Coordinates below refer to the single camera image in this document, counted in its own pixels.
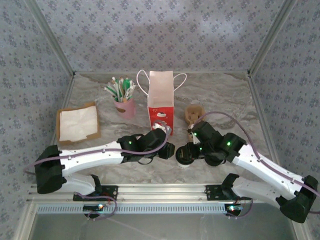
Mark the paper coffee cup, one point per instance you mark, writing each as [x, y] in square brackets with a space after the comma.
[184, 165]

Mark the red white paper bag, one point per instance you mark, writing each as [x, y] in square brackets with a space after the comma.
[160, 95]

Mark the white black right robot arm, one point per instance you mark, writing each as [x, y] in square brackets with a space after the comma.
[262, 162]

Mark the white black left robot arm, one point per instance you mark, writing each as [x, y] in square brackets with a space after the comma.
[90, 156]

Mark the stack of black lids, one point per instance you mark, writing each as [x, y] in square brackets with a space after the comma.
[212, 162]

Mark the stack of pulp cup carriers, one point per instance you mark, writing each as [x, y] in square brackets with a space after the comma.
[194, 113]

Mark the pink straw holder cup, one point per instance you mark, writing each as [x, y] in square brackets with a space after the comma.
[126, 110]

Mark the green white wrapped straw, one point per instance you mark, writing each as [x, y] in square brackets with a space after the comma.
[122, 88]
[130, 93]
[128, 86]
[115, 87]
[111, 91]

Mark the brown cardboard napkin tray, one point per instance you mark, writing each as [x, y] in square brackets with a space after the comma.
[93, 136]

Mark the right controller board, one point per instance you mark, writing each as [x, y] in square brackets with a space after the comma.
[233, 208]

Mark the controller board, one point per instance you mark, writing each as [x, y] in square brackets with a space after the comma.
[233, 208]
[92, 207]

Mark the left controller board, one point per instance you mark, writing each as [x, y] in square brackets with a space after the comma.
[92, 207]

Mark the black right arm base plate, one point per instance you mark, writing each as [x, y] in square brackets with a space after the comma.
[212, 192]

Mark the aluminium mounting rail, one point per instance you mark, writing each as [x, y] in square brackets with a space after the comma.
[160, 192]

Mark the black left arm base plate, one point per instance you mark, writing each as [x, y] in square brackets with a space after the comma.
[110, 192]

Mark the aluminium frame post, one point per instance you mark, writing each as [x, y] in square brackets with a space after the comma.
[53, 40]
[271, 37]

